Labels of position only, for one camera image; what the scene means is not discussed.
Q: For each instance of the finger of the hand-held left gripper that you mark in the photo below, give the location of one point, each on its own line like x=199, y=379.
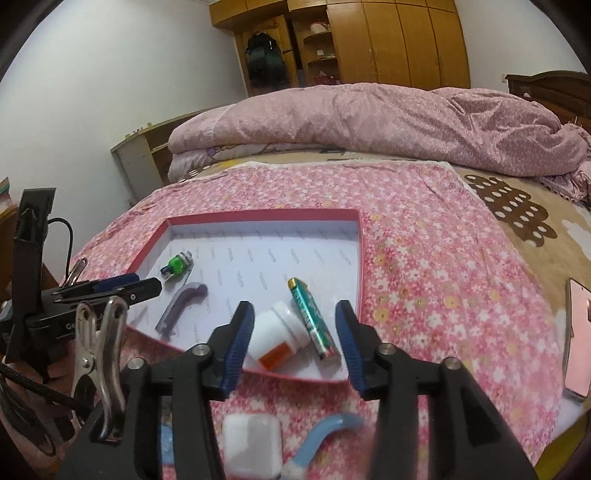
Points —
x=117, y=281
x=138, y=290

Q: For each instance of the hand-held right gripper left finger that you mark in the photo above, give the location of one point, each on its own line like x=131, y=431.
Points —
x=240, y=341

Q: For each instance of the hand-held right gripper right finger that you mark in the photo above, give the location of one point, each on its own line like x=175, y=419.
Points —
x=348, y=341

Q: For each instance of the white orange-label pill bottle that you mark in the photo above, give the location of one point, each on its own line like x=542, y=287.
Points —
x=277, y=334

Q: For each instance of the red shallow cardboard box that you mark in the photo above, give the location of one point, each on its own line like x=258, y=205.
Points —
x=277, y=249

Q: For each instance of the white square plastic case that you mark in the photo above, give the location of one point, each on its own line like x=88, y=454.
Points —
x=251, y=443

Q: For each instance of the translucent blue plastic item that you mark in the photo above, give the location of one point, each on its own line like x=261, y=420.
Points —
x=166, y=438

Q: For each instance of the small silver metal clip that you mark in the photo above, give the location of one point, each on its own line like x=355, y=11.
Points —
x=79, y=270

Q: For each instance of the teal patterned lighter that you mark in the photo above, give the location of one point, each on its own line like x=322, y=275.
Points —
x=314, y=318

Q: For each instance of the small green plastic toy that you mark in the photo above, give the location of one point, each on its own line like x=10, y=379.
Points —
x=176, y=265

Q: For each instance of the silver metal spring clip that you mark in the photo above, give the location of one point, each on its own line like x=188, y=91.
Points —
x=108, y=350

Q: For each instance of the pink floral cloth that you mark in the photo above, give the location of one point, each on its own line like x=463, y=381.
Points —
x=438, y=277

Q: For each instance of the low wooden shelf unit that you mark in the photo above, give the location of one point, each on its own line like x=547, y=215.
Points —
x=138, y=157

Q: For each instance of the pink quilt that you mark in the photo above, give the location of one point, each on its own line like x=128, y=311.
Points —
x=369, y=120

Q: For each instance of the pink smartphone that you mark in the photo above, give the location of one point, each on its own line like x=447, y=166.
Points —
x=579, y=341

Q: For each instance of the black hanging jacket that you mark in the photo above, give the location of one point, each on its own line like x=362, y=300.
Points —
x=263, y=60

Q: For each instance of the wooden wardrobe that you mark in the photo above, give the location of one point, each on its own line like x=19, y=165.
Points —
x=392, y=41

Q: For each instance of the dark wooden headboard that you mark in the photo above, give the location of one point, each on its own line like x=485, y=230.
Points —
x=554, y=90

